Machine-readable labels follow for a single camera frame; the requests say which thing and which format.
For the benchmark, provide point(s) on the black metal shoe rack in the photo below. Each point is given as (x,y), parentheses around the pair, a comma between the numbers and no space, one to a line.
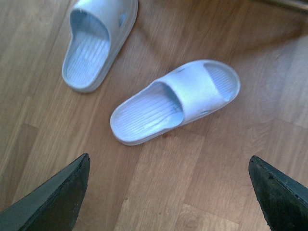
(296,5)

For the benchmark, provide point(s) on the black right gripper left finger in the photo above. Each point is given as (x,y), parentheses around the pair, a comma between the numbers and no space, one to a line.
(54,205)

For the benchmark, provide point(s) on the light blue slipper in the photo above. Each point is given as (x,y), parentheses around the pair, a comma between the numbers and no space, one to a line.
(186,94)
(99,28)

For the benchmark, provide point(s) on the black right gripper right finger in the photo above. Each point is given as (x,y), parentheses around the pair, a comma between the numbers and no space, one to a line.
(283,201)

